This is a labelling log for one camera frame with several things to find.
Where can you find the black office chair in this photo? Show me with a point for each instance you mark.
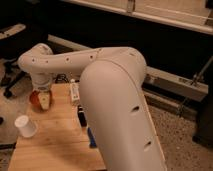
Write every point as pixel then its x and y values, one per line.
pixel 14 40

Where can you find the wooden bamboo board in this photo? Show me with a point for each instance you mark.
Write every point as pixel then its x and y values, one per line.
pixel 60 143

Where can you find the white ceramic cup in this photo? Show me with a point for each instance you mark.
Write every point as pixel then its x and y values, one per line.
pixel 27 128

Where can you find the white glue tube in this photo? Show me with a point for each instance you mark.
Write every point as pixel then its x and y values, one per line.
pixel 74 92

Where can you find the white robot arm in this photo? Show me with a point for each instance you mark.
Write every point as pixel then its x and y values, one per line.
pixel 111 95

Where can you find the blue sponge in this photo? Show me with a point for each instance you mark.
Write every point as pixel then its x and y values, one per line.
pixel 91 139

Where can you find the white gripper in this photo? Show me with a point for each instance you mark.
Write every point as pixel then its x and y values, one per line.
pixel 43 96

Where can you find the red ceramic bowl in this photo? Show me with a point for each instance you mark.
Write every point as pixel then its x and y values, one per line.
pixel 34 99

